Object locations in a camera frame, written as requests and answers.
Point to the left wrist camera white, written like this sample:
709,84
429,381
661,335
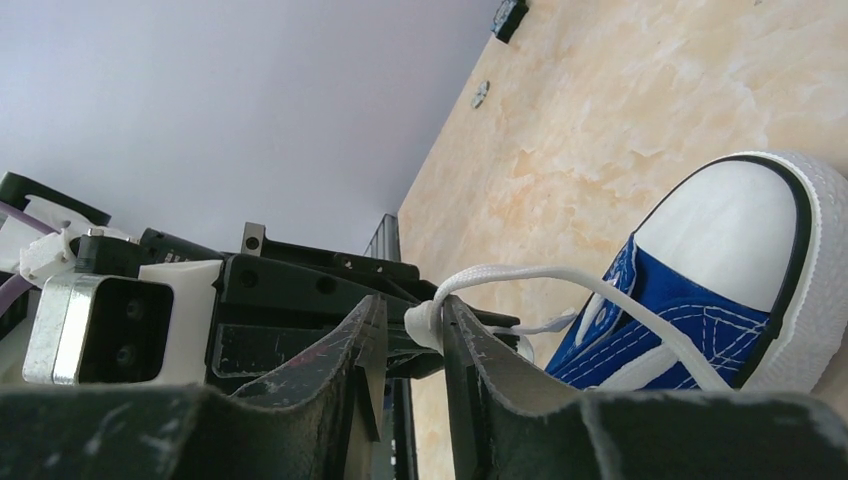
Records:
114,310

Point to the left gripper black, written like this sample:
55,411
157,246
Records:
273,300

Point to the blue canvas sneaker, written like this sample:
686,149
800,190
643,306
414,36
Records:
747,257

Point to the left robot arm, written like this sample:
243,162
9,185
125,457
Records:
30,211

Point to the small blue toy robot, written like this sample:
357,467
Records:
507,19

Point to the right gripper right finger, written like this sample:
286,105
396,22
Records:
508,419

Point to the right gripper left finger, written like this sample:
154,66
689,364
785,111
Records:
319,415

